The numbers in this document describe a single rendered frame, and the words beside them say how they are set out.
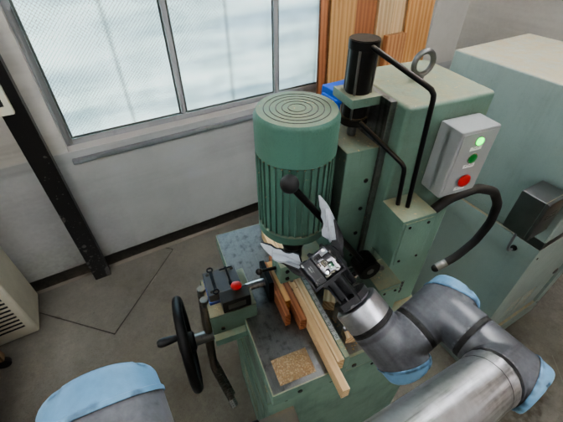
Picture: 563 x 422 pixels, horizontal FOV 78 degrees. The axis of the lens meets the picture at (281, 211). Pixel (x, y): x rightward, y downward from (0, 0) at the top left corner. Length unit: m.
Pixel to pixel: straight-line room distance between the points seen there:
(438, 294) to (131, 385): 0.53
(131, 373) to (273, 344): 0.65
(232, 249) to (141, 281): 1.28
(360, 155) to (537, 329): 1.95
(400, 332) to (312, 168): 0.34
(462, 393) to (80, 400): 0.44
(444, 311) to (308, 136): 0.40
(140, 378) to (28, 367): 1.98
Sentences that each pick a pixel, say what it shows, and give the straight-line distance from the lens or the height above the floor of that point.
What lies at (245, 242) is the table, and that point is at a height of 0.90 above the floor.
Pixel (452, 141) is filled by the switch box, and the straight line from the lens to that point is 0.77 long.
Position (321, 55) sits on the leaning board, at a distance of 2.24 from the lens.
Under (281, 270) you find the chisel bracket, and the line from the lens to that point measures 0.95.
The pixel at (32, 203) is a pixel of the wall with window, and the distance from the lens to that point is 2.24.
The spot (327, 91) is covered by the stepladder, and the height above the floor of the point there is 1.14.
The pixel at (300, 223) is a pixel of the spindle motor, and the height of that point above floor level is 1.27.
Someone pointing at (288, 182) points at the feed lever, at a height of 1.45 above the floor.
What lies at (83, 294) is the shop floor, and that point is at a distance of 2.52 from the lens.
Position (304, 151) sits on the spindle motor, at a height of 1.46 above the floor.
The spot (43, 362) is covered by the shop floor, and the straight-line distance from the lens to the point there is 2.35.
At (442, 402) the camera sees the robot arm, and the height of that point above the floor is 1.35.
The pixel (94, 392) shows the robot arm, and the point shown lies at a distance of 0.39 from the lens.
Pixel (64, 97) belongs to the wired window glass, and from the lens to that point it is 2.06.
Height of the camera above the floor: 1.80
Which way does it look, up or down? 41 degrees down
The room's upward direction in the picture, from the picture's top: straight up
